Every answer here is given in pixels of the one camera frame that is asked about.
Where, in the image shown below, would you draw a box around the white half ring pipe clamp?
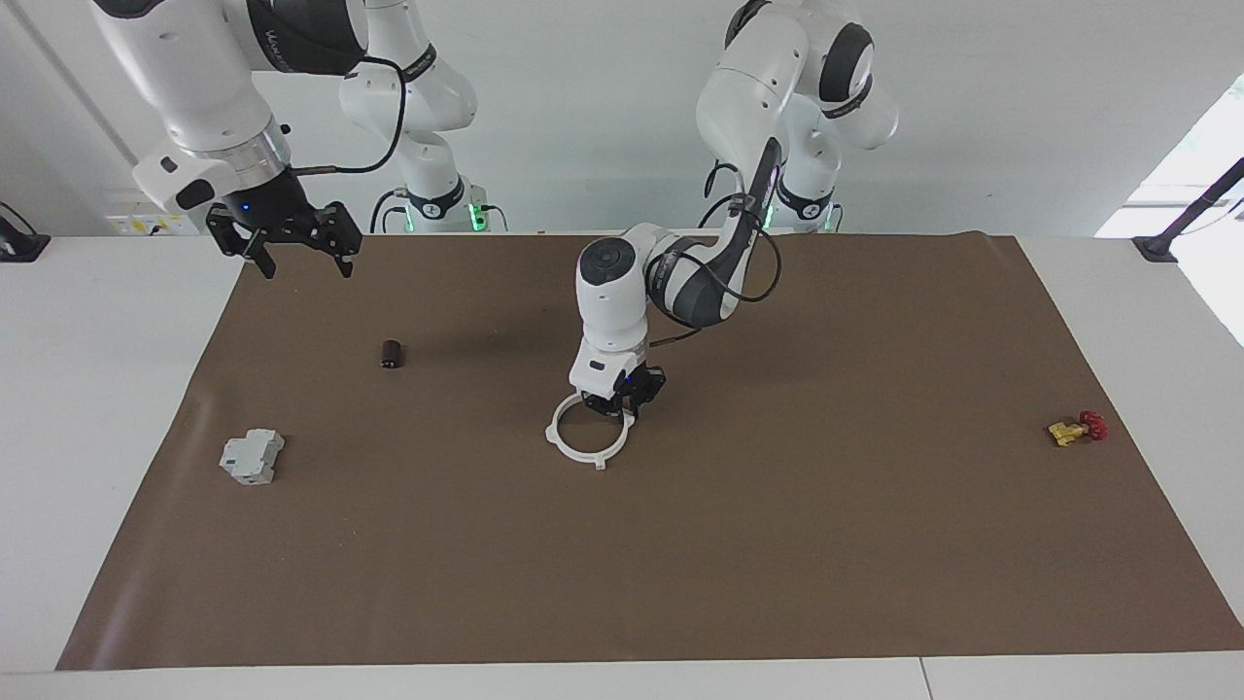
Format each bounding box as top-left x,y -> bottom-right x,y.
546,389 -> 608,472
583,394 -> 635,472

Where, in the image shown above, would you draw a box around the black right arm base cable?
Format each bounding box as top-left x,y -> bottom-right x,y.
369,188 -> 409,234

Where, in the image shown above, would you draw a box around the black table clamp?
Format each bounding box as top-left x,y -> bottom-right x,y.
0,201 -> 52,263

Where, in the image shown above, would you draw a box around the gray circuit breaker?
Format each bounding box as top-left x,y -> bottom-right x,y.
219,429 -> 286,486

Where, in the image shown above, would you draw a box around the brown paper mat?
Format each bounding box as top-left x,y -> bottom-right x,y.
55,230 -> 1244,672

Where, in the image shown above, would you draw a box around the yellow valve with red handle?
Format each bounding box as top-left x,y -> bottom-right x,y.
1048,410 -> 1109,448

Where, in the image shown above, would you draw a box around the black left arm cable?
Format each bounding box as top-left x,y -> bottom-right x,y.
649,160 -> 783,348

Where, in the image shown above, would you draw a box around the black pole stand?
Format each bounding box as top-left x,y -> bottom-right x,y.
1132,156 -> 1244,265

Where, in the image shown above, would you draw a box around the white wall socket box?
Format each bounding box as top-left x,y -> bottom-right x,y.
105,212 -> 210,237

